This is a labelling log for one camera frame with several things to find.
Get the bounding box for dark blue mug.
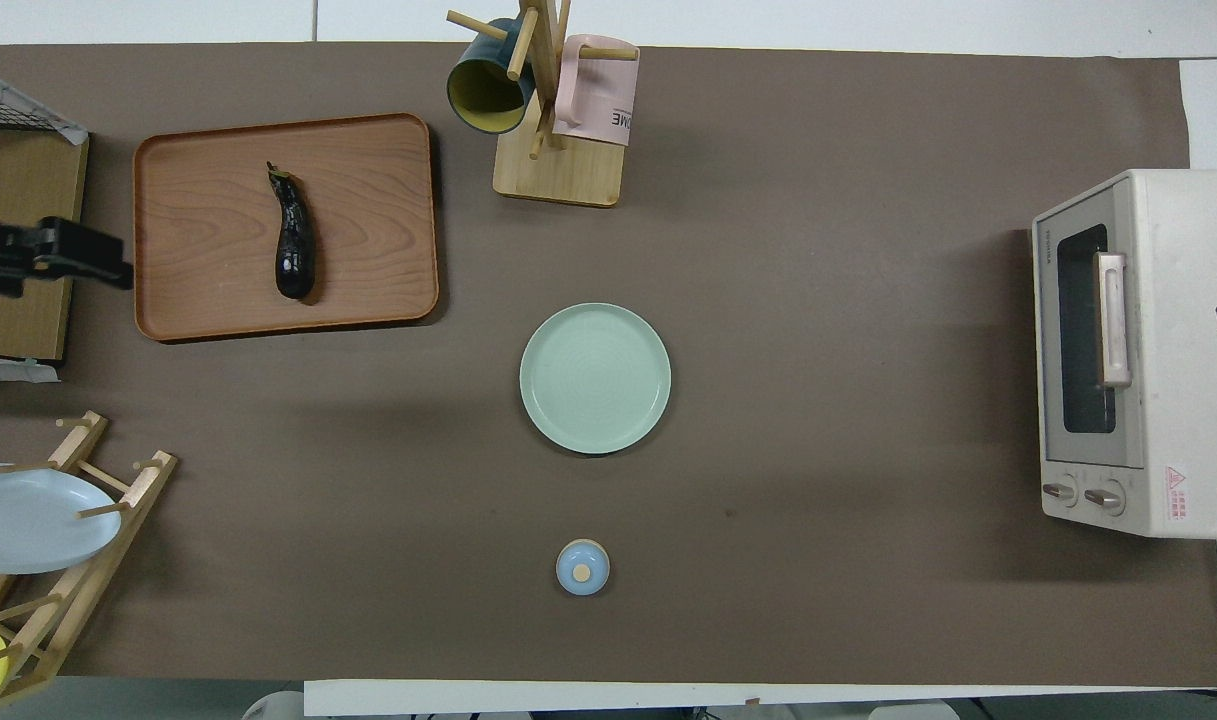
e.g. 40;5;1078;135
446;18;537;136

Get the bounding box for wooden mug tree stand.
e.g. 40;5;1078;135
446;0;641;209

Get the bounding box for brown wooden tray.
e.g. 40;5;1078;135
133;112;440;344

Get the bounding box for wooden plate rack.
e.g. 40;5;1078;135
0;411;179;713

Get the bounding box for light blue plate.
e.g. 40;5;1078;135
0;463;123;575

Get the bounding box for pale green plate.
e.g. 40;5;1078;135
519;303;672;456

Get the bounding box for white toaster oven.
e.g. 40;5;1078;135
1031;168;1217;539

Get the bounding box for white patterned cloth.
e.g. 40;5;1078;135
0;65;91;148

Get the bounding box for pink mug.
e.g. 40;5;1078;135
553;34;641;148

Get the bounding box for wooden shelf with wire basket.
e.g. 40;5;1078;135
0;65;91;363

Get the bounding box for dark purple eggplant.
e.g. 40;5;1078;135
266;162;318;303

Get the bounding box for brown table mat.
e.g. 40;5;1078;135
0;42;1217;691

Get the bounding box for glass oven door with handle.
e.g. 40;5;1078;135
1033;188;1147;469

